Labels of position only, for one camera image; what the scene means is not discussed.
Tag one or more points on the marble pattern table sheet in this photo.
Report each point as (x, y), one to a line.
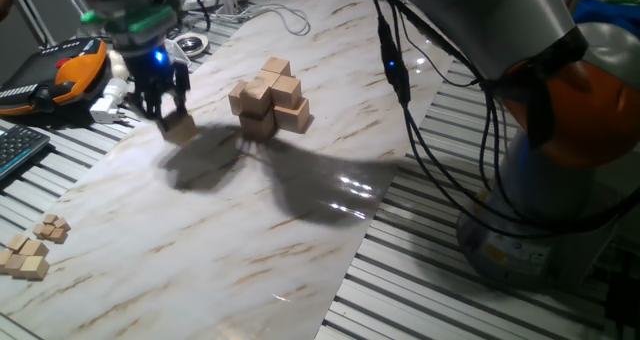
(225, 290)

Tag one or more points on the person left forearm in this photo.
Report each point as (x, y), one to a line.
(4, 0)

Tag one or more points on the round white tape roll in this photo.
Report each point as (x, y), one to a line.
(192, 44)

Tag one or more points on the small wooden cube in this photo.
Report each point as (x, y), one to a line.
(38, 229)
(58, 236)
(48, 230)
(50, 219)
(62, 224)

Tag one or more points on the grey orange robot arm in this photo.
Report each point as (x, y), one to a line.
(500, 20)

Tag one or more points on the black computer keyboard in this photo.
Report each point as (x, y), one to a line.
(20, 147)

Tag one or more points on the green printed camera mount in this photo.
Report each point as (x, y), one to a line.
(150, 20)

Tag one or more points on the medium wooden cube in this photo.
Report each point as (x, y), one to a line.
(17, 242)
(4, 261)
(35, 248)
(35, 268)
(15, 264)

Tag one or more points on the white power adapter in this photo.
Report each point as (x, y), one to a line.
(107, 105)

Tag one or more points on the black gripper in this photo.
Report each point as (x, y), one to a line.
(150, 72)

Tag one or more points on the blue bag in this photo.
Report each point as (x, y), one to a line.
(610, 15)

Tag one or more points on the slanted metal stand pole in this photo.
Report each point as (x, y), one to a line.
(30, 12)

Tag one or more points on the white egg-shaped object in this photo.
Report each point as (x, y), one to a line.
(117, 67)

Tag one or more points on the orange black teach pendant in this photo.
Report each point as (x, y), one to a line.
(60, 72)

